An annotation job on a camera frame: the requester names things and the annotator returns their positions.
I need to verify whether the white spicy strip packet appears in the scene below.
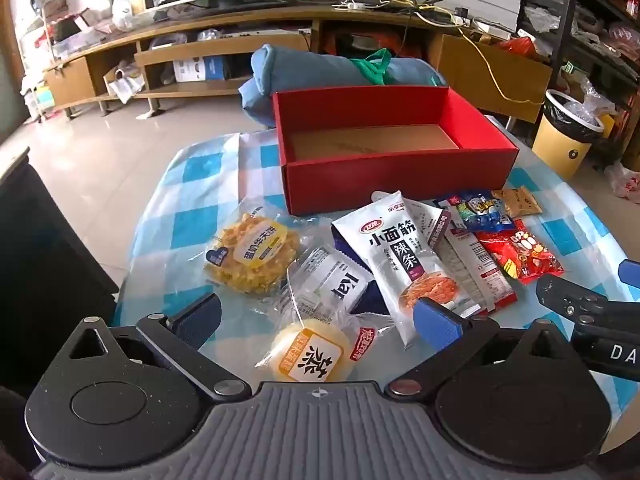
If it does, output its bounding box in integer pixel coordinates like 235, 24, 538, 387
331, 190, 463, 351

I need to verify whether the white packet red stripe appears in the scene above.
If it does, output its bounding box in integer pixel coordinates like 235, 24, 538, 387
440, 227, 518, 318

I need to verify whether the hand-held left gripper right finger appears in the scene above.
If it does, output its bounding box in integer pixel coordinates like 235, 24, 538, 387
384, 297, 581, 403

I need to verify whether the red cardboard box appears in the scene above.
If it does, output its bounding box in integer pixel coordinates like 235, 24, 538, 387
272, 86, 519, 217

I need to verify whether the rolled blue blanket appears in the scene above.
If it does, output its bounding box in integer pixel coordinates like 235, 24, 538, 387
239, 44, 446, 128

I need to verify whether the round yellow cake packet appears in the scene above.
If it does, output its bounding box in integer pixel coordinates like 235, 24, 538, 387
255, 310, 381, 386

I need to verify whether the yellow trash bin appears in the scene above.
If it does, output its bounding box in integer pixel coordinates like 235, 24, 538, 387
531, 89, 608, 181

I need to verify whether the small tan snack packet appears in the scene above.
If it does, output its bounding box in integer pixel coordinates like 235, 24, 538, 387
492, 186, 543, 219

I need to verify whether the green strap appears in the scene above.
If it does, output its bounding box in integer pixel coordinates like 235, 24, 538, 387
350, 49, 393, 86

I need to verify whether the white set-top box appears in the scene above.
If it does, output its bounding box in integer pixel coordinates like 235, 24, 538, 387
220, 27, 311, 41

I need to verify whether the orange plastic bag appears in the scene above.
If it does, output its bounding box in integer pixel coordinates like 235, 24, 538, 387
320, 30, 436, 61

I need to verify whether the small grey white packet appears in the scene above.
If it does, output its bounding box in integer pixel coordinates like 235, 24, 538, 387
402, 197, 451, 251

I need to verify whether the clear bread packet white label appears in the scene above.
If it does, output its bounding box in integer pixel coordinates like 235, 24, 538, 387
285, 245, 373, 321

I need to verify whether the blue white checkered tablecloth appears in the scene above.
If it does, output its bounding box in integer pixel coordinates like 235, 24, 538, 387
111, 115, 640, 461

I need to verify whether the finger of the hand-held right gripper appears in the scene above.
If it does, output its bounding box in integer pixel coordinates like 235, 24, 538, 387
536, 274, 611, 322
618, 259, 640, 287

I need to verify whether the blue snack packet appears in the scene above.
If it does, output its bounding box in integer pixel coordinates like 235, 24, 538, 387
434, 190, 516, 233

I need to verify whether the white plastic bag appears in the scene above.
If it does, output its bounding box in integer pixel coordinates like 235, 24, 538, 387
605, 160, 640, 201

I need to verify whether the wooden tv stand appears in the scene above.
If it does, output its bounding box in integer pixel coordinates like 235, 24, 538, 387
42, 7, 553, 121

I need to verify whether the red snack packet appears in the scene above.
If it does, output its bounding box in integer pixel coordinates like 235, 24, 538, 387
475, 219, 566, 286

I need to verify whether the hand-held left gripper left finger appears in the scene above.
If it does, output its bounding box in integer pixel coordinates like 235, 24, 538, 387
62, 293, 253, 403

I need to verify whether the red plastic bag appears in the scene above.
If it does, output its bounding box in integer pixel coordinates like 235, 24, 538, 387
495, 35, 541, 58

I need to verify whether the blue white box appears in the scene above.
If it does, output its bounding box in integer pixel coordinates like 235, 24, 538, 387
172, 55, 226, 83

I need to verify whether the yellow waffle snack packet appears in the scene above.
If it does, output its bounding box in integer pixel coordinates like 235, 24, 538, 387
204, 205, 303, 298

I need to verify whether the yellow cable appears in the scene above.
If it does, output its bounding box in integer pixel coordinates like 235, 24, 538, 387
420, 5, 546, 106

